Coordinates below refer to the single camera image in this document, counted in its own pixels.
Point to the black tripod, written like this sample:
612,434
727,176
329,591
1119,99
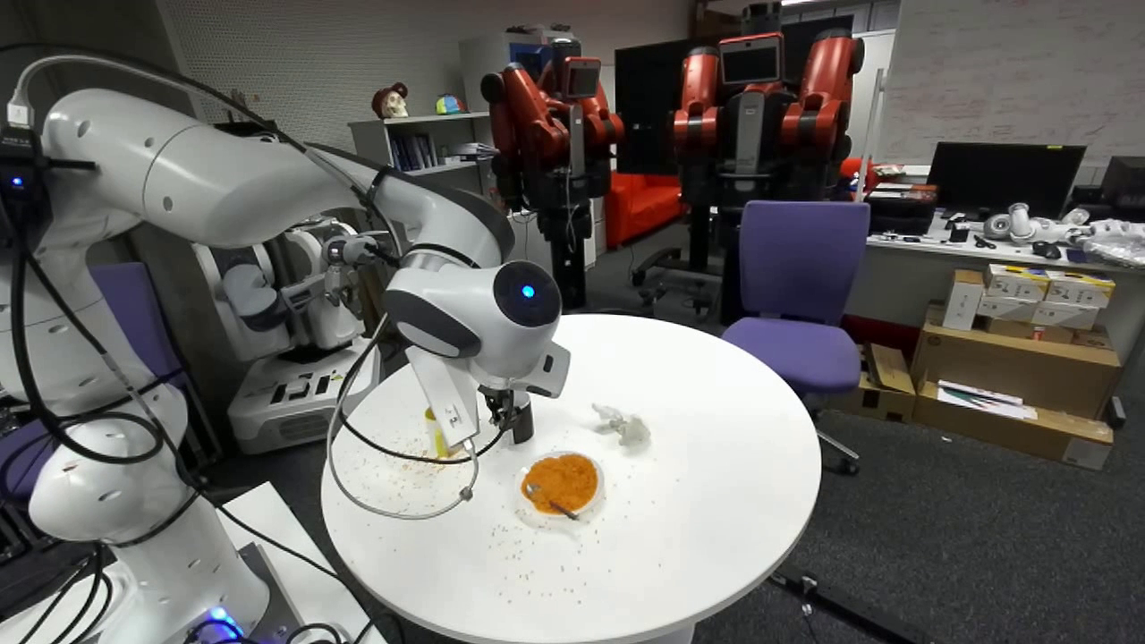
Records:
810,588

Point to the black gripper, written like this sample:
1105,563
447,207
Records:
509,413

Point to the doll head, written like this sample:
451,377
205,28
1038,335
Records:
392,100

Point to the white mobile robot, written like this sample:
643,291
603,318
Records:
299,400

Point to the large cardboard box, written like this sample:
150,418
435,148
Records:
1013,369

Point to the flat cardboard box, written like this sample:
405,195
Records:
1004,431

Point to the black computer monitor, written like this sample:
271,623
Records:
1124,180
1008,176

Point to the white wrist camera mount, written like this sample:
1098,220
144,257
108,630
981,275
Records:
447,400

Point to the white open shelf unit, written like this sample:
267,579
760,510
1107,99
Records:
372,134

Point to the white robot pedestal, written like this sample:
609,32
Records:
288,548

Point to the white plate of orange lentils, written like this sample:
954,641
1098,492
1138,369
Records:
560,484

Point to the narrow white box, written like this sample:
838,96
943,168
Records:
962,301

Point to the crumpled white tissue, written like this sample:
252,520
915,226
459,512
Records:
629,426

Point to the metal teaspoon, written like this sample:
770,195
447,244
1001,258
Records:
560,510

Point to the red sofa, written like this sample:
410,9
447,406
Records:
643,207

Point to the yellow and white cup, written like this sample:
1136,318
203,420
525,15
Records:
440,434

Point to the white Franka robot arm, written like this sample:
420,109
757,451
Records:
182,165

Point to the white and yellow box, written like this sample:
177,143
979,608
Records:
1013,291
1078,306

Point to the small colourful ball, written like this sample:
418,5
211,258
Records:
448,104

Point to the red Baxter robot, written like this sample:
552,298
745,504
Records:
764,130
560,143

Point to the white desk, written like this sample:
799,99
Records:
907,281

